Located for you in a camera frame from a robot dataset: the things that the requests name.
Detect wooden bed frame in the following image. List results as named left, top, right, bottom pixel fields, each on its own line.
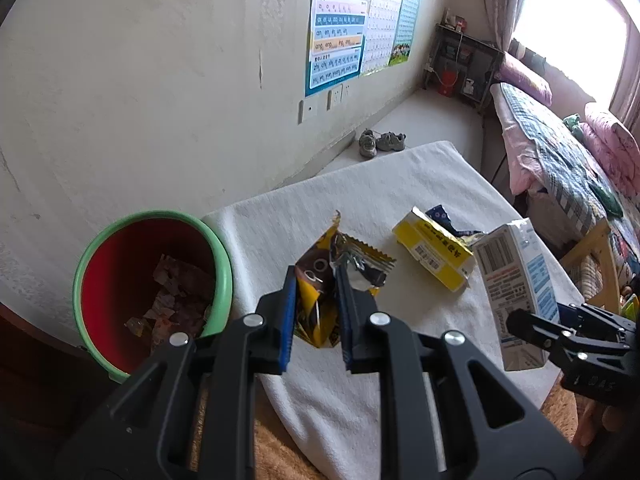
left=560, top=220, right=623, bottom=316

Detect blue bordered wall poster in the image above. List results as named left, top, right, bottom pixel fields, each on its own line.
left=305, top=0, right=376, bottom=98

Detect green cloth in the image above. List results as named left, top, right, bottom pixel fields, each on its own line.
left=590, top=180, right=623, bottom=218

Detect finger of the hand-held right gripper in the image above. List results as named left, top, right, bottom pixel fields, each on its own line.
left=506, top=309, right=576, bottom=361
left=557, top=303, right=640, bottom=345

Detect window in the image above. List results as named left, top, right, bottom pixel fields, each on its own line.
left=512, top=0, right=628, bottom=111

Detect pink pillow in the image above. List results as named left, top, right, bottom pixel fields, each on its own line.
left=500, top=51, right=553, bottom=107

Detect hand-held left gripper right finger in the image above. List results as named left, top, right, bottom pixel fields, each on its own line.
left=332, top=261, right=587, bottom=480

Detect dark brown wooden cabinet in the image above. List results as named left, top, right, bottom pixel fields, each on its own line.
left=0, top=302, right=118, bottom=461

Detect pink floral duvet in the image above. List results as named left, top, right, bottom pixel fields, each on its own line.
left=584, top=102, right=640, bottom=201

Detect pile of wrappers in bucket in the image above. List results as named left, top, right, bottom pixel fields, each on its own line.
left=125, top=255, right=213, bottom=353

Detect green soft toy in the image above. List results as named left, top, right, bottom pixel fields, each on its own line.
left=562, top=114, right=586, bottom=143

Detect yellow cardboard box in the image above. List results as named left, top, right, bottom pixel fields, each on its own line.
left=392, top=206, right=476, bottom=292

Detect red bucket with green rim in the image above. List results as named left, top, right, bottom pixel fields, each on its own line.
left=72, top=210, right=235, bottom=385

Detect yellow black snack wrapper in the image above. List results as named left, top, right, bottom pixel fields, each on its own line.
left=292, top=211, right=397, bottom=348

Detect dark metal shelf rack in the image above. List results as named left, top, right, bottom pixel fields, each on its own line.
left=422, top=22, right=506, bottom=113

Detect pink bed sheet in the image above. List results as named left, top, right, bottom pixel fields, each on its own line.
left=490, top=85, right=551, bottom=196

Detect person's right hand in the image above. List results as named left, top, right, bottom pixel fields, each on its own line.
left=572, top=399, right=632, bottom=453

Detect white grid wall poster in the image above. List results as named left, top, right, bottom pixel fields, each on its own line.
left=360, top=0, right=407, bottom=77

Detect green bordered wall poster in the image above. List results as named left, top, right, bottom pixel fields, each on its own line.
left=387, top=0, right=423, bottom=67

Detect dark blue wrapper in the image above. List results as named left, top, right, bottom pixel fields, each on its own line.
left=422, top=204, right=483, bottom=241

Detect pink patterned curtain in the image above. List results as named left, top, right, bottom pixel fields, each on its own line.
left=480, top=0, right=536, bottom=56

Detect white milk carton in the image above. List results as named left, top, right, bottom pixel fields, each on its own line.
left=472, top=218, right=561, bottom=372

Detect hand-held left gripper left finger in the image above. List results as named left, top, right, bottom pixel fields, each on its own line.
left=54, top=265, right=300, bottom=480

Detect bed with patterned blanket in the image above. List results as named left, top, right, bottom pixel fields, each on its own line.
left=500, top=82, right=640, bottom=306

